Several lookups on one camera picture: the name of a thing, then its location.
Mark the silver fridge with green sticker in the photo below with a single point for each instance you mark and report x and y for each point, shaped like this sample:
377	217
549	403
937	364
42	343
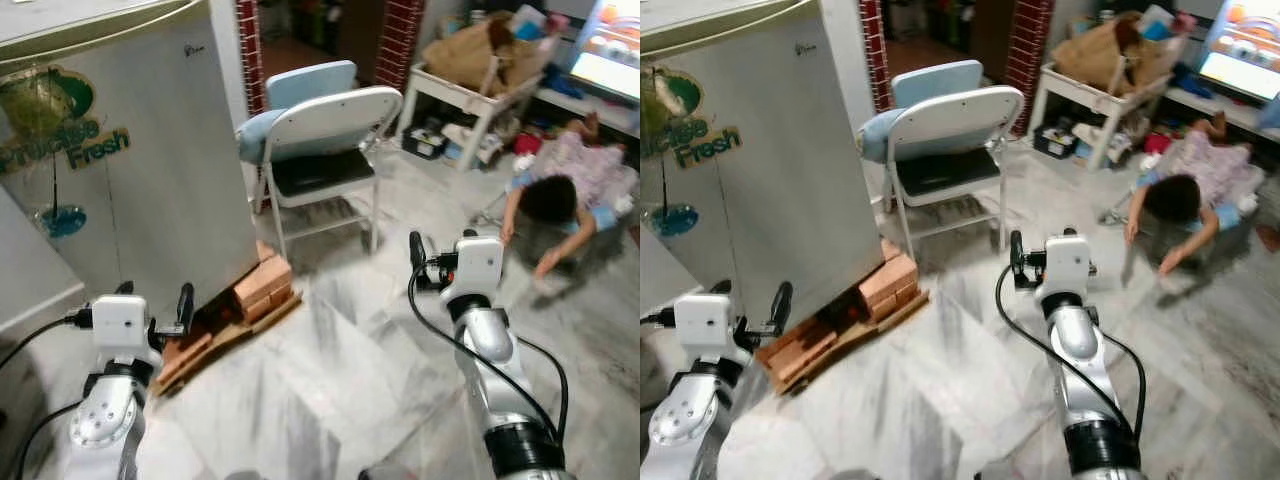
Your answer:
160	170
790	170

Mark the orange brick stack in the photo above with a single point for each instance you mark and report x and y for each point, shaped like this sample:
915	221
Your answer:
262	283
888	282

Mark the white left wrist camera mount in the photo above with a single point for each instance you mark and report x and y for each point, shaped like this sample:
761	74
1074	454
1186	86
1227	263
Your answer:
705	320
120	322

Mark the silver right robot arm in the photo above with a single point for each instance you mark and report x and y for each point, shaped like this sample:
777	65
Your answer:
490	340
1075	340

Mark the small black box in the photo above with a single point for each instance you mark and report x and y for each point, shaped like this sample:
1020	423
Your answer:
425	143
1055	142

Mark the flat wooden base board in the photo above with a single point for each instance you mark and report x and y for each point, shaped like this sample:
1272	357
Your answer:
820	352
210	350

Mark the white folding chair black seat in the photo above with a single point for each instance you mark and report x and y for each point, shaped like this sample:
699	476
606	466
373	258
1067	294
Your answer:
330	125
955	125

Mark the bright television screen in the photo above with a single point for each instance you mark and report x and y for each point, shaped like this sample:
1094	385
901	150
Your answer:
1245	60
610	60

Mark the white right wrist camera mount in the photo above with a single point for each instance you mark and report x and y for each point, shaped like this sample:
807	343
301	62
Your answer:
480	265
1068	262

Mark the red brick pillar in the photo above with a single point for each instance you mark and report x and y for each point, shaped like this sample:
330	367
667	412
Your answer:
874	55
1030	38
250	55
398	40

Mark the low white television shelf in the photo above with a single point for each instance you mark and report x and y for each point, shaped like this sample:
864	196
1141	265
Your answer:
590	108
1220	112

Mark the light blue padded chair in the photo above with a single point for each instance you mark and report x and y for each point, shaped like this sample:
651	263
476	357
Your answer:
935	82
310	82

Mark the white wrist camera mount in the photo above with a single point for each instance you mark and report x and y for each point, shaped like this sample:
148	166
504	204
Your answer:
1068	262
120	322
480	265
705	320

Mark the small white table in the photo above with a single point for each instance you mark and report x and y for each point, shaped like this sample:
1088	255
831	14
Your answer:
1095	98
468	98

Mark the child in pale dress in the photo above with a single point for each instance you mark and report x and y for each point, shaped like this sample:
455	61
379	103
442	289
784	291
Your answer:
560	195
1185	195

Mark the brown paper bag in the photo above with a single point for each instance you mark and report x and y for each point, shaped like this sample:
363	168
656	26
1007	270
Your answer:
1100	52
470	55

